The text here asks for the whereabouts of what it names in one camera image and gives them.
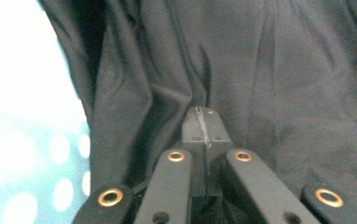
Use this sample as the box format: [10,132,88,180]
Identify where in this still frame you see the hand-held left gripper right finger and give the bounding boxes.
[201,106,234,198]

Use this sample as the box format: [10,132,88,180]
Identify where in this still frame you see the white table cover sheet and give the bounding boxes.
[0,0,89,125]

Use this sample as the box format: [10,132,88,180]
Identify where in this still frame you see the black pants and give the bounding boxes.
[37,0,357,224]

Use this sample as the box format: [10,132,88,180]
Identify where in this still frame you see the light blue plastic basket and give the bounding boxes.
[0,118,91,224]

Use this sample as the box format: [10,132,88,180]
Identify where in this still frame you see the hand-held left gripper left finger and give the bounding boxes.
[181,106,212,198]

